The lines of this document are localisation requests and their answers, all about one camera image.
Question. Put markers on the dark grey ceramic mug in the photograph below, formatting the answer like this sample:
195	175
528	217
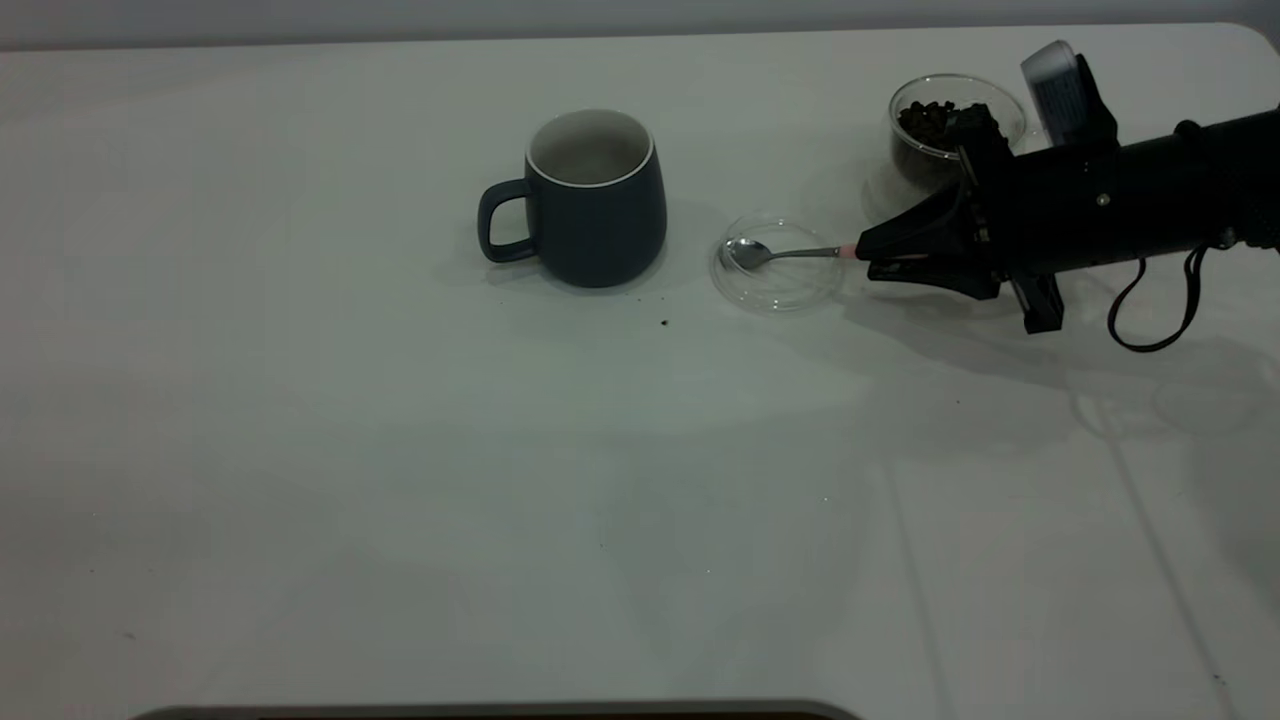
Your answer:
600	230

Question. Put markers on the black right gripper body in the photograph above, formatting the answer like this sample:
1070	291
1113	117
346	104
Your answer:
1090	210

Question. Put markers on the clear double-wall glass cup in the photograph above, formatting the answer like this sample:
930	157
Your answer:
900	190

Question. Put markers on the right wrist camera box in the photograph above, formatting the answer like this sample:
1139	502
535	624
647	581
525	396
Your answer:
1065	95

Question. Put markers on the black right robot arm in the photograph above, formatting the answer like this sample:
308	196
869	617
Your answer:
1235	180

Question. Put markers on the clear round glass lid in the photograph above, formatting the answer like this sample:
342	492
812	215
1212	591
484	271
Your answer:
780	295

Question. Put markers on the coffee beans in glass cup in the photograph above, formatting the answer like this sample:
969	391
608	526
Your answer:
925	125

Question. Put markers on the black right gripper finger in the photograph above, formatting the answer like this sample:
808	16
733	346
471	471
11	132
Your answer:
950	275
940	230

